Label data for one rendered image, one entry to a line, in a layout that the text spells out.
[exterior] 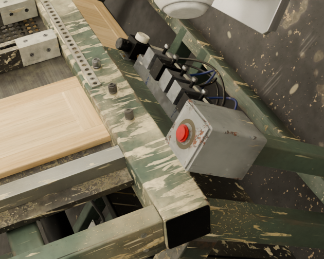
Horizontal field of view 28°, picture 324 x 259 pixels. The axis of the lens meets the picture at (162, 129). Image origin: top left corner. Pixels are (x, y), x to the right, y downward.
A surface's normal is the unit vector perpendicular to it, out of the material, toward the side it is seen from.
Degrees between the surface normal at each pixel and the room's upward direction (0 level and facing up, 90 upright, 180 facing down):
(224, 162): 90
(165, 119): 90
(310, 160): 90
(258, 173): 0
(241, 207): 90
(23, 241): 55
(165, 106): 0
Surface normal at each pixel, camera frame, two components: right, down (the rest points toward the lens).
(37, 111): -0.08, -0.75
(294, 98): -0.80, -0.16
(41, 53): 0.40, 0.58
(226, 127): 0.45, -0.80
